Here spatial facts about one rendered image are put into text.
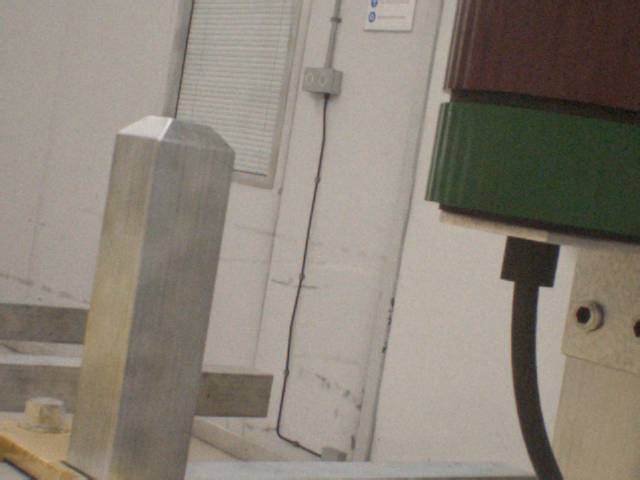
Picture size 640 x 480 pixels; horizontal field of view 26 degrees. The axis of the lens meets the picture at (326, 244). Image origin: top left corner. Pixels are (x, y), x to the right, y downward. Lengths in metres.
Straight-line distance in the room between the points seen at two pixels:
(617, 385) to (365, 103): 4.38
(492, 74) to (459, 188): 0.02
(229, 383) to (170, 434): 0.37
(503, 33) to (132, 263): 0.26
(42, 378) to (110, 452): 0.31
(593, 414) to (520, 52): 0.10
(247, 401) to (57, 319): 0.25
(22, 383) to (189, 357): 0.31
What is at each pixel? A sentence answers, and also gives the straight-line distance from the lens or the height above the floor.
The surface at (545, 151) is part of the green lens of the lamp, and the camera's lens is 0.28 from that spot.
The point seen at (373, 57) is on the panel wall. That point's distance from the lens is 4.71.
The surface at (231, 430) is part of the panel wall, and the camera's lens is 5.19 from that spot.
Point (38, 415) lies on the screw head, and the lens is 0.61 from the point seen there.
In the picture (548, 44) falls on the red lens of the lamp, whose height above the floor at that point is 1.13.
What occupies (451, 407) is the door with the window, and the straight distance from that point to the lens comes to 4.25.
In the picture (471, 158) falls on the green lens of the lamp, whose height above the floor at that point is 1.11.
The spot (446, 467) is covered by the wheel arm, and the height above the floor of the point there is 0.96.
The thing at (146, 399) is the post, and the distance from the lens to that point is 0.53.
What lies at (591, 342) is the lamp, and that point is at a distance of 0.34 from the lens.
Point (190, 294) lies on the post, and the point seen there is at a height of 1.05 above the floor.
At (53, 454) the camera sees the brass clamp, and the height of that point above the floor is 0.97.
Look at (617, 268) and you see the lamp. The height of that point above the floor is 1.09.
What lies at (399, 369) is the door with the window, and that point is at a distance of 4.44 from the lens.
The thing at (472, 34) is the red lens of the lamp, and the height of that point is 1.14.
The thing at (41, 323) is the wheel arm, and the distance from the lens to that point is 1.11.
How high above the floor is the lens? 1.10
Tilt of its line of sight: 3 degrees down
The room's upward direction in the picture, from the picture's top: 9 degrees clockwise
